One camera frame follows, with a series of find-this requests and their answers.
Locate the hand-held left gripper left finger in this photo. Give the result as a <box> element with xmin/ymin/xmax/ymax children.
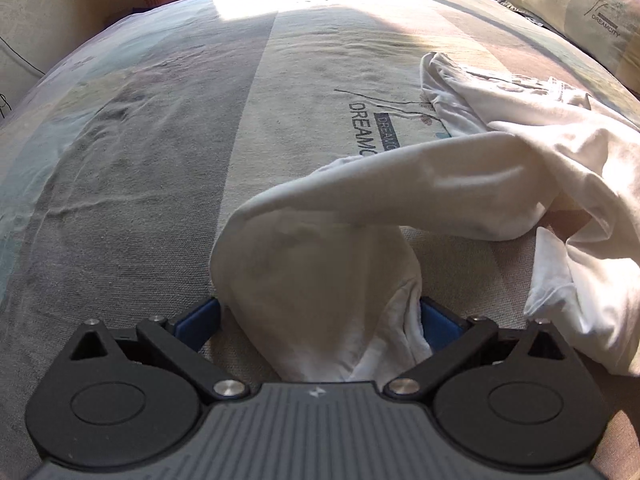
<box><xmin>68</xmin><ymin>296</ymin><xmax>248</xmax><ymax>403</ymax></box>

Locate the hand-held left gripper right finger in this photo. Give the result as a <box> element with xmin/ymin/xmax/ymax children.
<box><xmin>382</xmin><ymin>297</ymin><xmax>581</xmax><ymax>403</ymax></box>

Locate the white printed t-shirt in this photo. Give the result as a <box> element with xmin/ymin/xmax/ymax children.
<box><xmin>210</xmin><ymin>51</ymin><xmax>640</xmax><ymax>383</ymax></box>

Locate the patterned pastel bed sheet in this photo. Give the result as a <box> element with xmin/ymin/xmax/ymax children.
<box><xmin>0</xmin><ymin>0</ymin><xmax>640</xmax><ymax>480</ymax></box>

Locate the beige printed pillow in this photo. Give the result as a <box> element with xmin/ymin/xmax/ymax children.
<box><xmin>500</xmin><ymin>0</ymin><xmax>640</xmax><ymax>96</ymax></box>

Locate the black television cable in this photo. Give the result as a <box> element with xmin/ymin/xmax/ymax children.
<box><xmin>0</xmin><ymin>35</ymin><xmax>46</xmax><ymax>78</ymax></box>

